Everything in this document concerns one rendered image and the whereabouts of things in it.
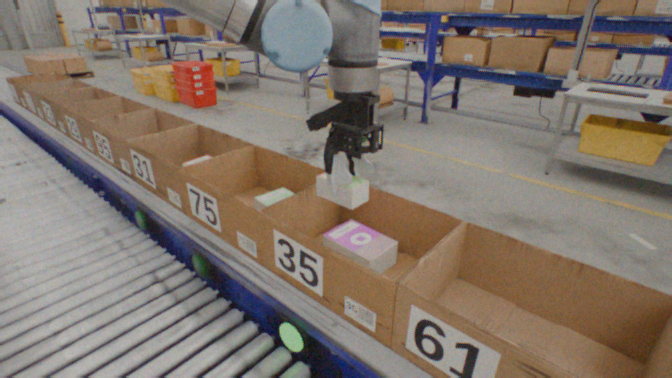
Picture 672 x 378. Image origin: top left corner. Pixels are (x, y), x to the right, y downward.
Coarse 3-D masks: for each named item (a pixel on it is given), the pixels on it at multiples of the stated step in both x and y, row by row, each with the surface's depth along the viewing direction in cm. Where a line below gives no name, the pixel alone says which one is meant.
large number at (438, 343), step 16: (416, 320) 68; (432, 320) 65; (416, 336) 69; (432, 336) 66; (448, 336) 64; (464, 336) 62; (416, 352) 71; (432, 352) 68; (448, 352) 65; (464, 352) 63; (480, 352) 60; (496, 352) 58; (448, 368) 66; (464, 368) 64; (480, 368) 62; (496, 368) 59
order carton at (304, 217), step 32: (384, 192) 101; (288, 224) 101; (320, 224) 111; (384, 224) 105; (416, 224) 98; (448, 224) 91; (320, 256) 81; (416, 256) 101; (352, 288) 77; (384, 288) 71; (352, 320) 81; (384, 320) 74
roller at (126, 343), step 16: (208, 288) 111; (192, 304) 106; (208, 304) 109; (160, 320) 100; (176, 320) 103; (128, 336) 95; (144, 336) 97; (96, 352) 91; (112, 352) 92; (128, 352) 94; (80, 368) 87; (96, 368) 89
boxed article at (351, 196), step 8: (320, 176) 81; (352, 176) 81; (320, 184) 81; (328, 184) 80; (352, 184) 77; (360, 184) 77; (368, 184) 79; (320, 192) 82; (328, 192) 80; (344, 192) 77; (352, 192) 76; (360, 192) 78; (336, 200) 80; (344, 200) 78; (352, 200) 76; (360, 200) 79; (352, 208) 77
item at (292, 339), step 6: (288, 324) 87; (282, 330) 88; (288, 330) 86; (294, 330) 85; (282, 336) 89; (288, 336) 86; (294, 336) 85; (288, 342) 87; (294, 342) 86; (300, 342) 85; (294, 348) 87; (300, 348) 86
